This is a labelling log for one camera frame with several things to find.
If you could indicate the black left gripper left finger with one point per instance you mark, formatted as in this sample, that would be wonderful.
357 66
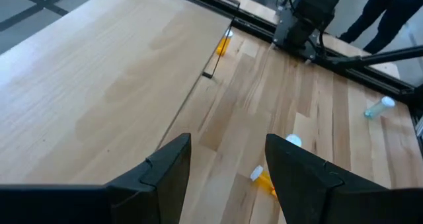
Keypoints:
158 191

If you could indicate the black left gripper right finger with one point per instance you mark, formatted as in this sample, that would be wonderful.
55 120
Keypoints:
307 191

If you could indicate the orange medicine bottle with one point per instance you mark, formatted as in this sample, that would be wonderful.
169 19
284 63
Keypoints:
222 47
264 181

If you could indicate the yellow medicine bottle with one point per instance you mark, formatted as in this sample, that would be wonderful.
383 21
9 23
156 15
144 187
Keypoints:
295 139

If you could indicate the teal medicine bottle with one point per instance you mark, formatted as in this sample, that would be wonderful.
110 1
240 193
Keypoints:
376 109

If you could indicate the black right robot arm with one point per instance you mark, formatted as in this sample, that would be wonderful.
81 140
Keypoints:
310 16

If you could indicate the person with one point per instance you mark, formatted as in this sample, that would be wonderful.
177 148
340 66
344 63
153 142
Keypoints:
363 19

